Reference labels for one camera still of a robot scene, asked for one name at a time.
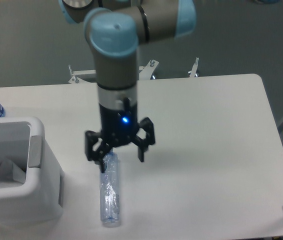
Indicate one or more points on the white right base bracket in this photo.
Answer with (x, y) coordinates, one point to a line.
(194, 70)

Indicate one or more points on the white base bracket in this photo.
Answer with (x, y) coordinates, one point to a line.
(81, 76)
(194, 70)
(147, 72)

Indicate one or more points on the white middle base bracket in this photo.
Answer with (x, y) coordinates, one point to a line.
(147, 72)

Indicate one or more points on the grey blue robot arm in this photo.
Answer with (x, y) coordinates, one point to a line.
(114, 29)

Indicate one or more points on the clear plastic bottle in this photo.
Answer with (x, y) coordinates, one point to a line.
(109, 191)

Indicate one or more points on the white left base bracket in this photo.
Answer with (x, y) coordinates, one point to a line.
(81, 76)

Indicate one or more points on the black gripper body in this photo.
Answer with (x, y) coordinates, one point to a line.
(118, 127)

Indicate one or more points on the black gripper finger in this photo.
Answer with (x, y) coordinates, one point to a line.
(96, 148)
(143, 143)

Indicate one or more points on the white trash can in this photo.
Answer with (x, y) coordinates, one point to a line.
(31, 178)

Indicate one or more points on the clear plastic bag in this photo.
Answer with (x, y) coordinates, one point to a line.
(11, 175)

